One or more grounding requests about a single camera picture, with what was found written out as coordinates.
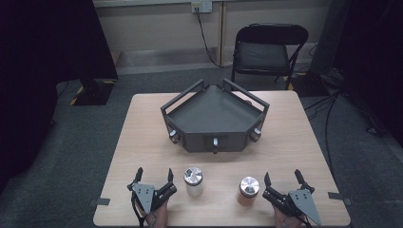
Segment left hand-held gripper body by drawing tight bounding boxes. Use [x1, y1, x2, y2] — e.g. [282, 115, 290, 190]
[126, 181, 178, 215]

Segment left hand-held gripper black cable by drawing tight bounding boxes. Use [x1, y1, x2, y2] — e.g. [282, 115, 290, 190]
[130, 191, 146, 228]

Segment hand-held gripper black cable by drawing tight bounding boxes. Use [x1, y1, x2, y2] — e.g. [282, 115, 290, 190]
[294, 212, 316, 228]
[130, 191, 146, 228]

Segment dark curtain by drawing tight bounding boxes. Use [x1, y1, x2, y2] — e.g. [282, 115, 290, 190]
[0, 0, 119, 195]
[308, 0, 403, 147]

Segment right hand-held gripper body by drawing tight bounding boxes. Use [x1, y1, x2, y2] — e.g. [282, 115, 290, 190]
[261, 184, 323, 227]

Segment person's right hand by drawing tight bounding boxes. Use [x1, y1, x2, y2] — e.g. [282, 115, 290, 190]
[273, 205, 306, 228]

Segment white powder jar metal lid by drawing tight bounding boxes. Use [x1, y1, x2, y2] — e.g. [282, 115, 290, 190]
[182, 166, 204, 198]

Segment red powder jar metal lid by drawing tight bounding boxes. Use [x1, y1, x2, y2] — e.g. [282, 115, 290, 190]
[238, 176, 261, 207]

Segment black floor cables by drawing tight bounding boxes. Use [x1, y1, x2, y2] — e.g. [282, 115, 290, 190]
[303, 89, 389, 180]

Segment black stand base yellow stripes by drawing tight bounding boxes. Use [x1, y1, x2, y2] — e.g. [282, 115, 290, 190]
[69, 78, 118, 107]

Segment black power cable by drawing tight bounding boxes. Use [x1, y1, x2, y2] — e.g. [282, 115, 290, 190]
[194, 7, 233, 68]

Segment black folding chair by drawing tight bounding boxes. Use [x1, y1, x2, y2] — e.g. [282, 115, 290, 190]
[230, 22, 310, 91]

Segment white wall socket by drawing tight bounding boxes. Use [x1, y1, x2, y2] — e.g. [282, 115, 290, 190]
[190, 1, 214, 14]

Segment grey tape strip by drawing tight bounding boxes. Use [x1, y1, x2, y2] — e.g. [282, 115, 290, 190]
[327, 191, 354, 206]
[87, 197, 111, 207]

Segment dark grey corner rack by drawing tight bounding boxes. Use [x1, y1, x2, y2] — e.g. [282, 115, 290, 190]
[160, 78, 271, 156]

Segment right hand-held gripper black cable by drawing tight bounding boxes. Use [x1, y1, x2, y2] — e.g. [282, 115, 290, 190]
[294, 212, 316, 228]

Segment person's left hand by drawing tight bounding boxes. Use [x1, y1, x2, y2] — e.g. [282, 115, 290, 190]
[144, 199, 169, 228]

